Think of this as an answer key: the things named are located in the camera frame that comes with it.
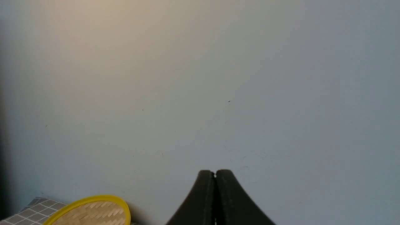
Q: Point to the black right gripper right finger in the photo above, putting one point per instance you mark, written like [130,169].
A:
[233,206]

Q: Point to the grey checked tablecloth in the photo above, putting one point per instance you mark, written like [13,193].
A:
[35,213]

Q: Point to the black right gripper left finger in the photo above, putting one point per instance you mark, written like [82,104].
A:
[197,208]

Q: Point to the woven bamboo steamer lid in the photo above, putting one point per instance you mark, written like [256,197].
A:
[94,210]

